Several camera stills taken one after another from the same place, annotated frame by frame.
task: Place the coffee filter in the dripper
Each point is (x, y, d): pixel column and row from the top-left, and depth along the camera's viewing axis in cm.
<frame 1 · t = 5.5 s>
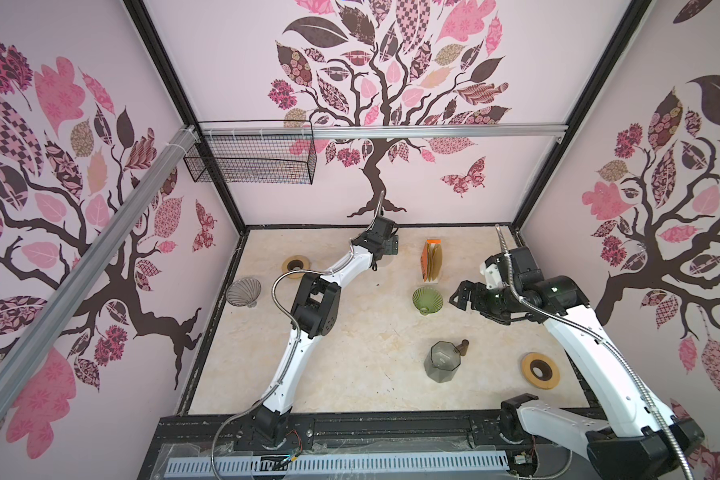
left hand: (380, 240, 106), fingers open
right hand: (464, 301, 73), fingers open
wooden dripper ring stand: (295, 262, 108), point 3 cm above the table
wooden ring stand: (540, 371, 85), on the table
grey ribbed glass dripper: (243, 292, 97), point 5 cm above the table
grey glass server with knob: (444, 360, 78), point 10 cm above the table
brown paper filter stack holder: (431, 260, 103), point 7 cm above the table

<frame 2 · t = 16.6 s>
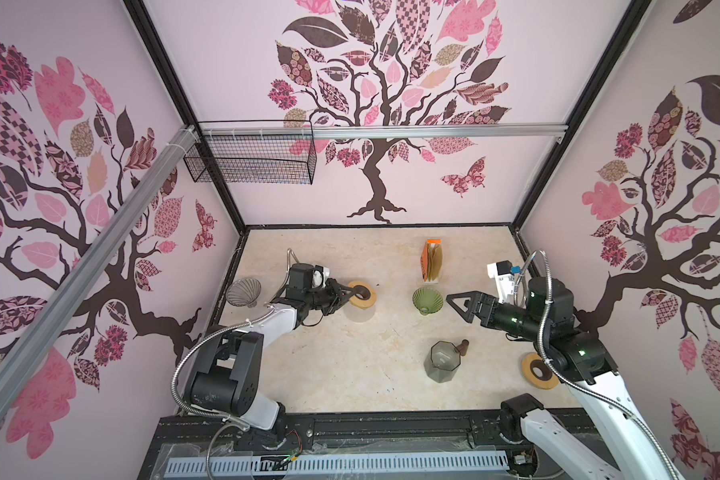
left hand: (356, 295, 87), fingers closed
right hand: (457, 299, 66), fingers open
wooden dripper ring stand: (358, 299, 88), point 12 cm above the table
the other named things where they were.

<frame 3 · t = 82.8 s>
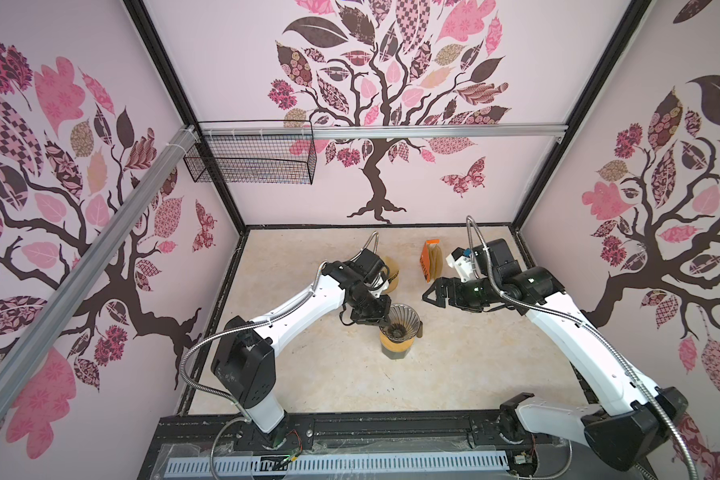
left hand: (387, 327, 77), fingers closed
right hand: (436, 296, 73), fingers open
wooden ring stand: (393, 349, 80), point 10 cm above the table
grey glass server with knob: (395, 355, 85), point 3 cm above the table
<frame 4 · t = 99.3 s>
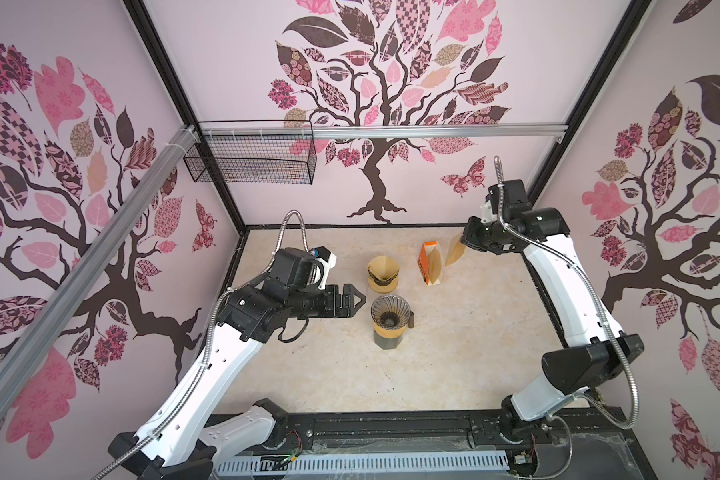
left hand: (348, 306, 66), fingers open
right hand: (465, 234, 76), fingers closed
brown paper filter: (456, 253, 80), point 27 cm above the table
